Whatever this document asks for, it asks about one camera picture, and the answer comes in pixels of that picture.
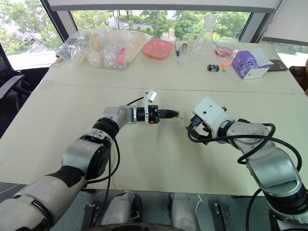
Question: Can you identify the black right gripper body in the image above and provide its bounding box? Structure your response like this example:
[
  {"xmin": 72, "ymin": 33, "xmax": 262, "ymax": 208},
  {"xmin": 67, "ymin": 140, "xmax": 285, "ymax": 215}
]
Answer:
[{"xmin": 189, "ymin": 115, "xmax": 212, "ymax": 137}]

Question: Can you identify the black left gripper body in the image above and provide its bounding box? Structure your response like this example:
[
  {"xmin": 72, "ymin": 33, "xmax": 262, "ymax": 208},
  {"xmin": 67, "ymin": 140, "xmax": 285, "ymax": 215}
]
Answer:
[{"xmin": 147, "ymin": 105, "xmax": 161, "ymax": 125}]

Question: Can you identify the small clear plastic bag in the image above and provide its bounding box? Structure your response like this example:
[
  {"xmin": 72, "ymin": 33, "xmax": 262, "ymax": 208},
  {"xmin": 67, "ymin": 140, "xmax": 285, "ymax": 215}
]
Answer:
[{"xmin": 166, "ymin": 108, "xmax": 186, "ymax": 125}]

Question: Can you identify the clear plastic syringe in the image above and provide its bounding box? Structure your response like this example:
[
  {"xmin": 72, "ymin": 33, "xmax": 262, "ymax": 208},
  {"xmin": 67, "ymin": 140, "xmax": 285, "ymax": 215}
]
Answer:
[{"xmin": 176, "ymin": 42, "xmax": 191, "ymax": 67}]

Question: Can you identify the pink plastic bowl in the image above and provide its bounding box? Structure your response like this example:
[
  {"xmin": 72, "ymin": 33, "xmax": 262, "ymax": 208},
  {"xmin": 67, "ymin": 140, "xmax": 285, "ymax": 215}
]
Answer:
[{"xmin": 141, "ymin": 38, "xmax": 174, "ymax": 60}]

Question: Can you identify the small orange tag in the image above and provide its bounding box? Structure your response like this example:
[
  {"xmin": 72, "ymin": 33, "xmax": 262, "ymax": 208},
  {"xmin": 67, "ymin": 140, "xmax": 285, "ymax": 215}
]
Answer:
[{"xmin": 220, "ymin": 60, "xmax": 232, "ymax": 73}]

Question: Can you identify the pink plastic item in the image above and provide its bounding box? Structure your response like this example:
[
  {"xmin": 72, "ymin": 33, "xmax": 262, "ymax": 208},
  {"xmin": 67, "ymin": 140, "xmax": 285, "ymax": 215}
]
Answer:
[{"xmin": 117, "ymin": 47, "xmax": 127, "ymax": 64}]

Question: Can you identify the silver robot leg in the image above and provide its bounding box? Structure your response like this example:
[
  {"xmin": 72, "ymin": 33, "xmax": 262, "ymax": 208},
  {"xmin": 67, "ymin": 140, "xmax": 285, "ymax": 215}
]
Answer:
[
  {"xmin": 99, "ymin": 191, "xmax": 143, "ymax": 227},
  {"xmin": 167, "ymin": 192, "xmax": 201, "ymax": 231}
]

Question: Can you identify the glass conical flask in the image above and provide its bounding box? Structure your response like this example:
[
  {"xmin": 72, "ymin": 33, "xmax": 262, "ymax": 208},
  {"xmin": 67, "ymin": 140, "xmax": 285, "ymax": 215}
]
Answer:
[{"xmin": 191, "ymin": 13, "xmax": 218, "ymax": 57}]

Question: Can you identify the red item in clear wrap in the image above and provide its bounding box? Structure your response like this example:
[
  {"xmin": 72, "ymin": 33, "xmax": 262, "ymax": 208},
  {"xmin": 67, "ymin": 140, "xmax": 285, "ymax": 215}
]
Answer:
[{"xmin": 214, "ymin": 44, "xmax": 238, "ymax": 58}]

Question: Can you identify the purple tissue box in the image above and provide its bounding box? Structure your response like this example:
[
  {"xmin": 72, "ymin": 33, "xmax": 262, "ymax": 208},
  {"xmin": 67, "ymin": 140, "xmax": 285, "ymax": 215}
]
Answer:
[{"xmin": 231, "ymin": 47, "xmax": 274, "ymax": 81}]

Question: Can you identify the pile of clear plastic bags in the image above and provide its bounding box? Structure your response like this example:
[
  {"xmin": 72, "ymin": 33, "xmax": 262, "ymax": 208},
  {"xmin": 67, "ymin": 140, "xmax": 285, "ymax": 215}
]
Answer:
[{"xmin": 55, "ymin": 28, "xmax": 152, "ymax": 71}]

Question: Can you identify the yellow tube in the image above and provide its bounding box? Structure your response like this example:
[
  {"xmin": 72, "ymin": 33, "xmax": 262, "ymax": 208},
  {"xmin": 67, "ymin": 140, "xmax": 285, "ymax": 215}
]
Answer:
[{"xmin": 92, "ymin": 32, "xmax": 101, "ymax": 52}]

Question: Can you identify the black office chair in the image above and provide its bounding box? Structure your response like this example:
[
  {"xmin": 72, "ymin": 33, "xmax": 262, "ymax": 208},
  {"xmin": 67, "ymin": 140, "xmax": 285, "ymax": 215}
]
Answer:
[{"xmin": 0, "ymin": 43, "xmax": 34, "ymax": 138}]

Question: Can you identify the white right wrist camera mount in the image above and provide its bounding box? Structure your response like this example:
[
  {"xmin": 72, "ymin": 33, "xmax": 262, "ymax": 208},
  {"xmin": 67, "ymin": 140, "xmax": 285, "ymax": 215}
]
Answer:
[{"xmin": 192, "ymin": 97, "xmax": 235, "ymax": 132}]

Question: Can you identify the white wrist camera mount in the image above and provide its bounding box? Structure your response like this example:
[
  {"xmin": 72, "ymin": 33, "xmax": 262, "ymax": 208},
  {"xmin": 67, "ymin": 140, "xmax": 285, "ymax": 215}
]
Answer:
[
  {"xmin": 143, "ymin": 89, "xmax": 158, "ymax": 107},
  {"xmin": 192, "ymin": 97, "xmax": 235, "ymax": 132}
]

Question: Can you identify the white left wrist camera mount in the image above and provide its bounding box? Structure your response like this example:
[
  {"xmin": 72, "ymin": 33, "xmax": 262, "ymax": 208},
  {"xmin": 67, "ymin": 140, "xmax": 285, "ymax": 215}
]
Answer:
[{"xmin": 143, "ymin": 89, "xmax": 158, "ymax": 107}]

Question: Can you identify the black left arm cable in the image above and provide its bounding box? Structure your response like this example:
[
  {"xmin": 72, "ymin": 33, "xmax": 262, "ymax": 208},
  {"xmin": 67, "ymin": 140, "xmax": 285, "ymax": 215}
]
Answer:
[{"xmin": 85, "ymin": 96, "xmax": 146, "ymax": 228}]

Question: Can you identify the white cord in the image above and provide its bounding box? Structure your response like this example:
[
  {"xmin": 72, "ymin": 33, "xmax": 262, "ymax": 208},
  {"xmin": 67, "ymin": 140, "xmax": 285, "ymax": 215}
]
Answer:
[{"xmin": 195, "ymin": 194, "xmax": 203, "ymax": 221}]

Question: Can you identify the black metal bracket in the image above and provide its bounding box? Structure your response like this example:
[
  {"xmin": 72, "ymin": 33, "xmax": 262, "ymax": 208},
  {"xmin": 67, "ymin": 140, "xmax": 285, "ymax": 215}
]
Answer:
[
  {"xmin": 82, "ymin": 203, "xmax": 101, "ymax": 230},
  {"xmin": 211, "ymin": 202, "xmax": 233, "ymax": 231}
]

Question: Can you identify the dark window frame post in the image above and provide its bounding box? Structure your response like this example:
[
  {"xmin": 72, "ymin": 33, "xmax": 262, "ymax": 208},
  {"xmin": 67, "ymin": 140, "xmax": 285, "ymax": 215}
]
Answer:
[
  {"xmin": 239, "ymin": 12, "xmax": 267, "ymax": 44},
  {"xmin": 39, "ymin": 0, "xmax": 70, "ymax": 43}
]

